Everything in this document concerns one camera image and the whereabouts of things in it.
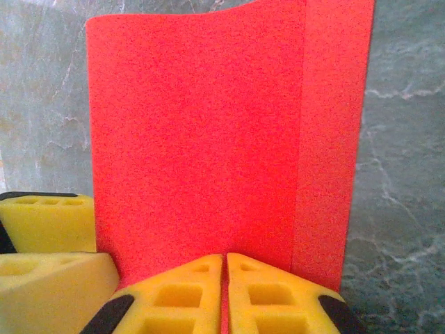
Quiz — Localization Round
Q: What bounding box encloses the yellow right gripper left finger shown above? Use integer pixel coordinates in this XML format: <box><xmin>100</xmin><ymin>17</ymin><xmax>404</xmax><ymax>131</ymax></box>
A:
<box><xmin>79</xmin><ymin>253</ymin><xmax>224</xmax><ymax>334</ymax></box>

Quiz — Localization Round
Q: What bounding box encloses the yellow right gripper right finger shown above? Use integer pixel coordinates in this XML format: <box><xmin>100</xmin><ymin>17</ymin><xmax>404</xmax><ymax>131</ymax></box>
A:
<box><xmin>225</xmin><ymin>252</ymin><xmax>369</xmax><ymax>334</ymax></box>

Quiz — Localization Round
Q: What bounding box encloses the red square paper sheet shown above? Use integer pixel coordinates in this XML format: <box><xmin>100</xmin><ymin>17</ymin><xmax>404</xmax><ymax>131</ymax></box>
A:
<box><xmin>85</xmin><ymin>0</ymin><xmax>376</xmax><ymax>334</ymax></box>

